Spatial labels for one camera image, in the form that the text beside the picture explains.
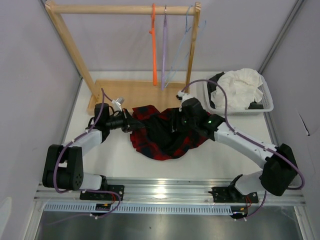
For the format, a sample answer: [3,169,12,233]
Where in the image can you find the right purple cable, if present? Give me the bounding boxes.
[179,79,306,221]

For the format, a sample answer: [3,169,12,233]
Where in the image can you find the aluminium mounting rail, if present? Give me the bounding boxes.
[33,177,306,207]

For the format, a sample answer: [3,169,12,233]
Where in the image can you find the light blue wire hanger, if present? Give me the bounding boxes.
[163,5,207,88]

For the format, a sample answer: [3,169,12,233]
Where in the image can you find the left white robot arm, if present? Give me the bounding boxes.
[42,103,144,200]

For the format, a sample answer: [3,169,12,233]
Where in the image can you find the lilac plastic hanger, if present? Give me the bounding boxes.
[161,5,168,91]

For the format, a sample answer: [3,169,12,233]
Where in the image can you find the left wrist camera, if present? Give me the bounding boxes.
[112,97,125,111]

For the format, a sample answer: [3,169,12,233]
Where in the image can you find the red black plaid skirt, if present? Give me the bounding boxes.
[130,105,208,161]

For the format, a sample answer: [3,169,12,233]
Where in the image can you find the wooden clothes rack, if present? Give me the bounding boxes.
[45,0,201,116]

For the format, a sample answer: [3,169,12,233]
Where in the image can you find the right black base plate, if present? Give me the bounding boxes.
[208,186,259,204]

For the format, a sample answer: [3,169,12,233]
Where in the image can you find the white plastic basket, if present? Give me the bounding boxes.
[196,75,274,116]

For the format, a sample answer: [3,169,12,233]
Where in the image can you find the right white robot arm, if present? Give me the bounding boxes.
[172,96,298,202]

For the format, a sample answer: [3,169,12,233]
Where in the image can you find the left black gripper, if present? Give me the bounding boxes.
[105,108,145,134]

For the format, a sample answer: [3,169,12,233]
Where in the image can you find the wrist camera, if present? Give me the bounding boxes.
[176,90,193,103]
[112,97,125,111]

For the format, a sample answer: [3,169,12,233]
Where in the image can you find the white crumpled cloth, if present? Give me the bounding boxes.
[210,68,263,110]

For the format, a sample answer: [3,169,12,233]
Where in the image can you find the purple cable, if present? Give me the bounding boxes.
[52,87,118,195]
[179,79,306,221]

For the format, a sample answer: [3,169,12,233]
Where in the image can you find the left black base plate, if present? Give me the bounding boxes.
[79,184,125,201]

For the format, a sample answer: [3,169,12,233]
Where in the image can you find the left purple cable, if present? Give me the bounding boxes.
[52,87,118,195]

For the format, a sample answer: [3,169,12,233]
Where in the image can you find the black garment in basket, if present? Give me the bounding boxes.
[207,71,225,98]

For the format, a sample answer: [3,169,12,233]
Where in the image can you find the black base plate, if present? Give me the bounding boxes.
[79,184,125,201]
[208,186,259,204]

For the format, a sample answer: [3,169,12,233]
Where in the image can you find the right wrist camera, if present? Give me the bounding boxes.
[176,90,193,103]

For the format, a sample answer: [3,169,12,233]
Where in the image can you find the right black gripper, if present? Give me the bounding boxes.
[166,107,198,133]

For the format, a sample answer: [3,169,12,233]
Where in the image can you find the slotted cable duct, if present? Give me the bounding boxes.
[44,201,233,216]

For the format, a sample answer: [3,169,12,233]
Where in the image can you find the orange plastic hanger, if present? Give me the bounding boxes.
[149,3,158,86]

